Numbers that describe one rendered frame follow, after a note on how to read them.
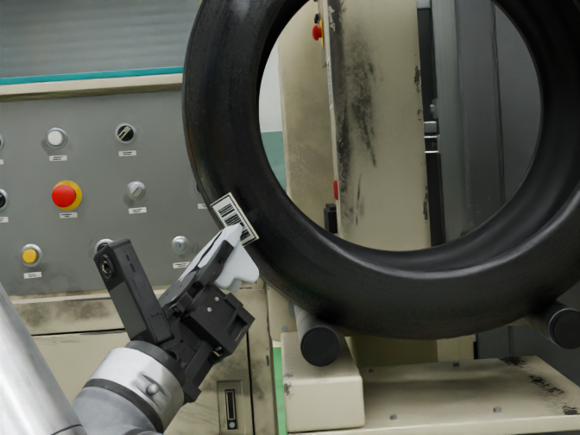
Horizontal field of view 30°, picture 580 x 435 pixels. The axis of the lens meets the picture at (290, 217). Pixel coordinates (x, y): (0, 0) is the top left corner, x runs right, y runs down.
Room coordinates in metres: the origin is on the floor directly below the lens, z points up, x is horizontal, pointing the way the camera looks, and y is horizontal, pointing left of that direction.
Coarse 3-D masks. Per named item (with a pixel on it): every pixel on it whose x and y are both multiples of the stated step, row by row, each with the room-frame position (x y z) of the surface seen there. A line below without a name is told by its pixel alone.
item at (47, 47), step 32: (0, 0) 1.86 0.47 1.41; (32, 0) 1.86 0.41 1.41; (64, 0) 1.86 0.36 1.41; (96, 0) 1.86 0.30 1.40; (128, 0) 1.86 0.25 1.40; (160, 0) 1.86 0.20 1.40; (192, 0) 1.86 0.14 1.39; (0, 32) 1.86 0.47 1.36; (32, 32) 1.86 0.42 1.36; (64, 32) 1.86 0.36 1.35; (96, 32) 1.86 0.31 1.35; (128, 32) 1.86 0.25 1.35; (160, 32) 1.86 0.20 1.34; (0, 64) 1.86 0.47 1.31; (32, 64) 1.86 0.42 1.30; (64, 64) 1.86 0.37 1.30; (96, 64) 1.86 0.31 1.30; (128, 64) 1.86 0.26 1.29; (160, 64) 1.86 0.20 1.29
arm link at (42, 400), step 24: (0, 288) 0.87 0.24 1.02; (0, 312) 0.85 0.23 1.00; (0, 336) 0.84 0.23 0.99; (24, 336) 0.86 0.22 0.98; (0, 360) 0.83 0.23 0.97; (24, 360) 0.84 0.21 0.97; (0, 384) 0.82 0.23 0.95; (24, 384) 0.82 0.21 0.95; (48, 384) 0.84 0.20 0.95; (0, 408) 0.81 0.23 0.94; (24, 408) 0.81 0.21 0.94; (48, 408) 0.82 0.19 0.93; (0, 432) 0.80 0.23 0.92; (24, 432) 0.81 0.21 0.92; (48, 432) 0.81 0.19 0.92; (72, 432) 0.82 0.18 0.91
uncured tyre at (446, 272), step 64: (256, 0) 1.19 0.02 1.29; (512, 0) 1.46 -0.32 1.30; (576, 0) 1.21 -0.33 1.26; (192, 64) 1.22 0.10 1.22; (256, 64) 1.19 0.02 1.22; (576, 64) 1.45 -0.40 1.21; (192, 128) 1.22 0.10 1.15; (256, 128) 1.19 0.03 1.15; (576, 128) 1.46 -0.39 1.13; (256, 192) 1.19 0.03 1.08; (576, 192) 1.20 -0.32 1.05; (256, 256) 1.22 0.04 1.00; (320, 256) 1.19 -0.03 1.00; (384, 256) 1.46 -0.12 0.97; (448, 256) 1.46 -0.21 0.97; (512, 256) 1.19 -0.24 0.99; (576, 256) 1.20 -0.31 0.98; (384, 320) 1.21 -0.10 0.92; (448, 320) 1.21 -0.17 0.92; (512, 320) 1.23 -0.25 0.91
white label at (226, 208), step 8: (224, 200) 1.20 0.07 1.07; (232, 200) 1.20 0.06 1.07; (216, 208) 1.22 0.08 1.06; (224, 208) 1.21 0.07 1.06; (232, 208) 1.20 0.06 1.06; (240, 208) 1.20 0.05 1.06; (224, 216) 1.21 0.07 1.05; (232, 216) 1.21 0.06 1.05; (240, 216) 1.20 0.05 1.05; (224, 224) 1.22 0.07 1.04; (232, 224) 1.21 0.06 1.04; (248, 224) 1.20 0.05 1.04; (248, 232) 1.20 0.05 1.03; (240, 240) 1.21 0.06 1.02; (248, 240) 1.21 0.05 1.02
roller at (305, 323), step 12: (300, 312) 1.37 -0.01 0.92; (300, 324) 1.29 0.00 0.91; (312, 324) 1.23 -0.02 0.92; (324, 324) 1.22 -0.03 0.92; (300, 336) 1.22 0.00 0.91; (312, 336) 1.19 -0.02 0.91; (324, 336) 1.19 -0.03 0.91; (336, 336) 1.20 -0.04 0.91; (300, 348) 1.20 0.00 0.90; (312, 348) 1.19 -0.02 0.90; (324, 348) 1.19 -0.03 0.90; (336, 348) 1.19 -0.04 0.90; (312, 360) 1.19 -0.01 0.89; (324, 360) 1.19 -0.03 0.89
